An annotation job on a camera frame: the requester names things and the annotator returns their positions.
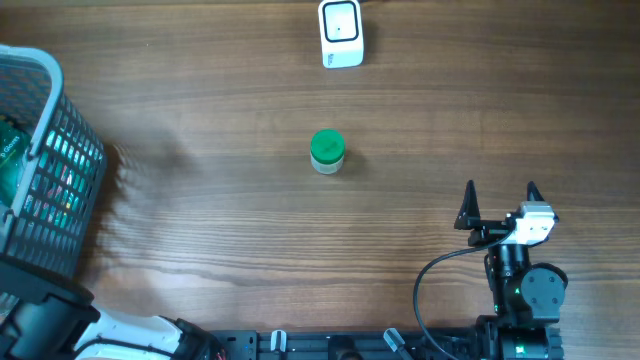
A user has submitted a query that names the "green lid plastic jar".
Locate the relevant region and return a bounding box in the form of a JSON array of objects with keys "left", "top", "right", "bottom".
[{"left": 310, "top": 129, "right": 346, "bottom": 175}]

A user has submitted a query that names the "dark mesh shopping basket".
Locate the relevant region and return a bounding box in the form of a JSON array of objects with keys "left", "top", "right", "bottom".
[{"left": 1, "top": 45, "right": 107, "bottom": 277}]

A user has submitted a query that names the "green 3M gloves package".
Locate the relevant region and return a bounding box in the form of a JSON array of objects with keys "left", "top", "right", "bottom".
[{"left": 1, "top": 115, "right": 31, "bottom": 207}]

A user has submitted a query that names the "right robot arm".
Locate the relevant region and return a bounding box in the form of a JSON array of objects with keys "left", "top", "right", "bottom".
[{"left": 454, "top": 181, "right": 568, "bottom": 360}]

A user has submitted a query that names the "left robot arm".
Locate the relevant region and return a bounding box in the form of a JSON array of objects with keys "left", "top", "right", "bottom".
[{"left": 1, "top": 256, "right": 228, "bottom": 359}]

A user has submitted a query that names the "white barcode scanner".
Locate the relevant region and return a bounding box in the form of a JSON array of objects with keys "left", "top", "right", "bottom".
[{"left": 318, "top": 0, "right": 364, "bottom": 69}]

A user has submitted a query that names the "black right camera cable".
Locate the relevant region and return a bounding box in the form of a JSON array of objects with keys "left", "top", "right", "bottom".
[{"left": 412, "top": 229, "right": 516, "bottom": 360}]

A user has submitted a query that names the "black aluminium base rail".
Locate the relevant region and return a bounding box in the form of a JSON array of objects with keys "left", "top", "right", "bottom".
[{"left": 209, "top": 327, "right": 565, "bottom": 360}]

